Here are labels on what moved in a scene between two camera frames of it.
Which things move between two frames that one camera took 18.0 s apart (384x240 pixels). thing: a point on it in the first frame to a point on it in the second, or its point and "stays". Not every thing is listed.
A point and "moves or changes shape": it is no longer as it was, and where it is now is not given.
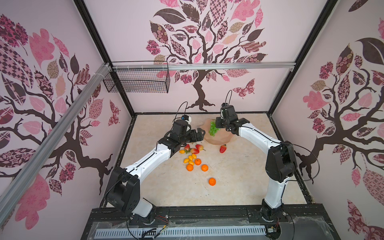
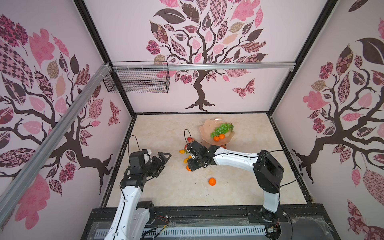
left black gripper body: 190,137 to 152,168
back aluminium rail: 204,66 stays
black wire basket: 138,77 stays
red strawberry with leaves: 187,148 stays
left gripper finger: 200,134 to 162,157
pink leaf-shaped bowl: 221,137 stays
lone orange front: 212,181 stays
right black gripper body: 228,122 to 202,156
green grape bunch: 213,129 moves or changes shape
